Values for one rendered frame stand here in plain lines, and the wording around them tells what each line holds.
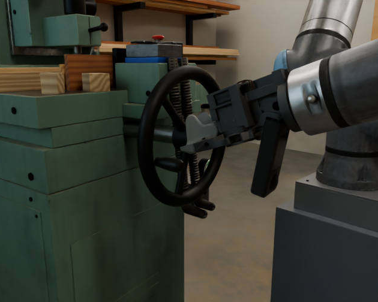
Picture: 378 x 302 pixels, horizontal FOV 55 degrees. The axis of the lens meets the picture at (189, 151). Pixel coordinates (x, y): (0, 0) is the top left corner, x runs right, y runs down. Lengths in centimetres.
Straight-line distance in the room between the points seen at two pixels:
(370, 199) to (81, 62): 76
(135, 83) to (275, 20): 366
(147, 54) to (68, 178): 31
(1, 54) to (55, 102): 37
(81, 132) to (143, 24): 337
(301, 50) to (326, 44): 4
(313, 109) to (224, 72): 437
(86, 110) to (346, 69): 52
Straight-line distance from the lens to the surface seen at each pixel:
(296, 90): 47
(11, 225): 92
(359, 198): 103
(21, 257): 93
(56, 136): 75
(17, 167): 83
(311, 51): 61
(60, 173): 77
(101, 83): 82
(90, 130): 80
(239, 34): 469
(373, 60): 45
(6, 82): 87
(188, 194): 77
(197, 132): 57
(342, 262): 108
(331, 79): 45
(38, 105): 72
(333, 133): 107
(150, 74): 81
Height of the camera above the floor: 96
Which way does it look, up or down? 13 degrees down
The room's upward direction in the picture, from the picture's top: straight up
